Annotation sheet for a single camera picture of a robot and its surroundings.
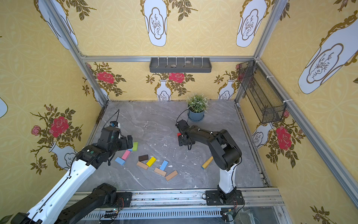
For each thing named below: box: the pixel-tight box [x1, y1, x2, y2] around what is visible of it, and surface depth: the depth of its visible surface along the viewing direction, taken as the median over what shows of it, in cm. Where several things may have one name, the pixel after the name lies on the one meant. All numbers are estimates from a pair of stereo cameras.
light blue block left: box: [114, 156, 126, 166], surface depth 87 cm
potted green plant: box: [186, 93, 209, 122], surface depth 100 cm
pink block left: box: [121, 149, 131, 161], surface depth 90 cm
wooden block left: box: [136, 161, 149, 170], surface depth 87 cm
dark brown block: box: [138, 154, 149, 162], surface depth 90 cm
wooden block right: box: [165, 169, 179, 182], surface depth 83 cm
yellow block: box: [146, 156, 157, 168], surface depth 88 cm
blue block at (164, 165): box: [159, 160, 169, 171], surface depth 87 cm
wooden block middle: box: [153, 167, 168, 177], surface depth 85 cm
